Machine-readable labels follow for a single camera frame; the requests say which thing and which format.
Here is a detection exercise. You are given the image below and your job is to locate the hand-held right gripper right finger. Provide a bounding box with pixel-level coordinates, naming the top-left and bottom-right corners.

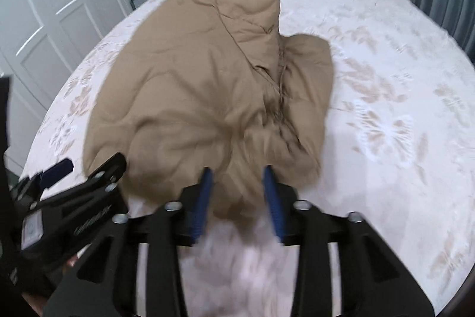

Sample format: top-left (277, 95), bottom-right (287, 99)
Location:
top-left (262, 165), bottom-right (435, 317)

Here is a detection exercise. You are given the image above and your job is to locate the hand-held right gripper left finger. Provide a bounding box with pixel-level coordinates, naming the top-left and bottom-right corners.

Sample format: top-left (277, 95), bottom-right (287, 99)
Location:
top-left (45, 166), bottom-right (215, 317)

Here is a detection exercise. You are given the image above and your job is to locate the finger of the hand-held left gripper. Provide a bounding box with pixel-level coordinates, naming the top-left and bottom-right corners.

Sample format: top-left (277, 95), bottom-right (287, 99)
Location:
top-left (11, 158), bottom-right (74, 207)
top-left (85, 152), bottom-right (128, 192)

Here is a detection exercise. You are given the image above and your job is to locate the tan quilted jacket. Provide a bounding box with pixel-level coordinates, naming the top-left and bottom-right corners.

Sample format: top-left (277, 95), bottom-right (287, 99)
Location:
top-left (82, 0), bottom-right (335, 229)

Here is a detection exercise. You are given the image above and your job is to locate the bed with butterfly bedspread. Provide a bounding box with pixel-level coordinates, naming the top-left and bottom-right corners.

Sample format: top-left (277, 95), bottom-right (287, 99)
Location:
top-left (17, 0), bottom-right (475, 317)

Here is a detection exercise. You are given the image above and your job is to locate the white panelled wardrobe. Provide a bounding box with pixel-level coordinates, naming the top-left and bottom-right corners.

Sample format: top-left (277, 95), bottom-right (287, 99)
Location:
top-left (0, 0), bottom-right (142, 177)

